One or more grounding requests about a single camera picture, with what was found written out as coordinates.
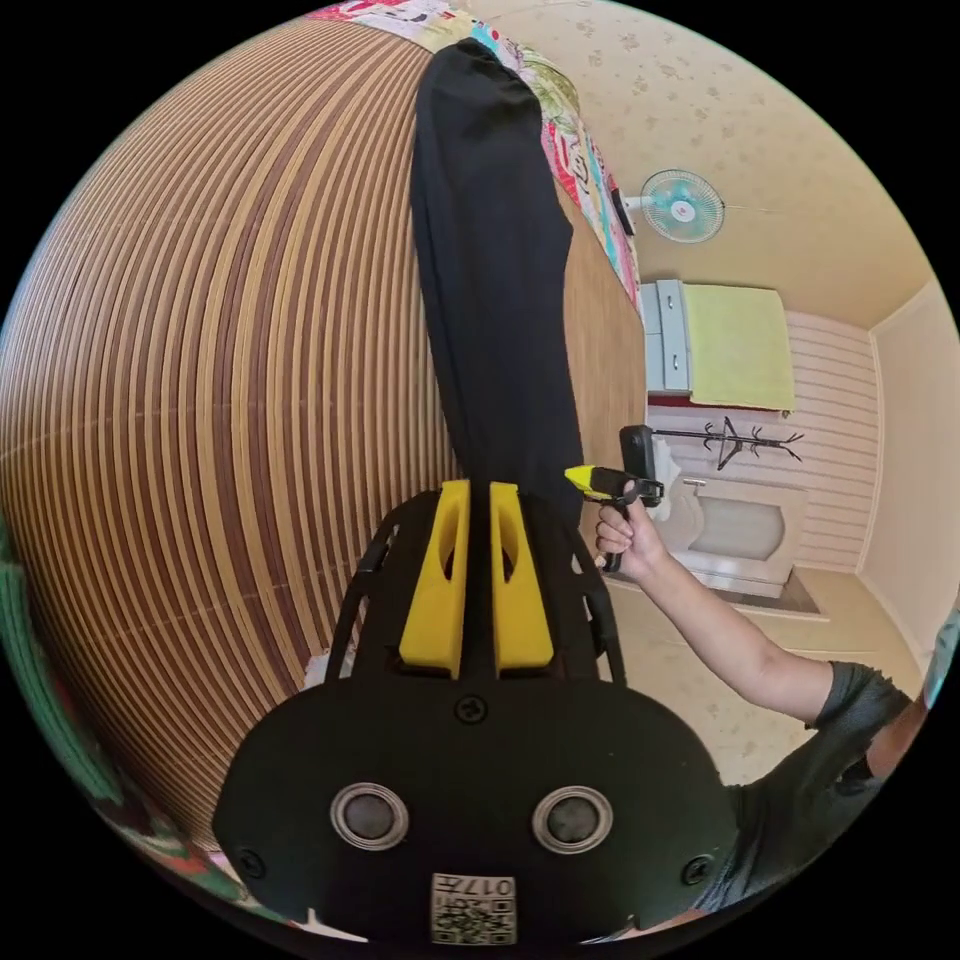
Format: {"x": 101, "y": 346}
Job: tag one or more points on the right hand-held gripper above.
{"x": 634, "y": 489}

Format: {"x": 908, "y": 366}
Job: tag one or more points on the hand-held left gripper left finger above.
{"x": 435, "y": 600}

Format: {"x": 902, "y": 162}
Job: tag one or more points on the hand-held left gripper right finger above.
{"x": 525, "y": 607}

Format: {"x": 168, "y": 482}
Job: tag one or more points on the black pants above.
{"x": 491, "y": 262}

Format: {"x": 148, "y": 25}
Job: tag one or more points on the person's right forearm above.
{"x": 735, "y": 637}

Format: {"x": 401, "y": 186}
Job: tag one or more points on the person's right hand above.
{"x": 634, "y": 544}

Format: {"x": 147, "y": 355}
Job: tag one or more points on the black coat rack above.
{"x": 739, "y": 442}

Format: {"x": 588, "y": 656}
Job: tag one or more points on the grey cupboard with yellow cloth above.
{"x": 720, "y": 349}

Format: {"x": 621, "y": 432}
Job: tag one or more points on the person's body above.
{"x": 817, "y": 795}

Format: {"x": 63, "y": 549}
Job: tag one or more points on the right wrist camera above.
{"x": 640, "y": 450}

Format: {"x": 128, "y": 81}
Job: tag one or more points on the wall fan with teal blades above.
{"x": 681, "y": 205}

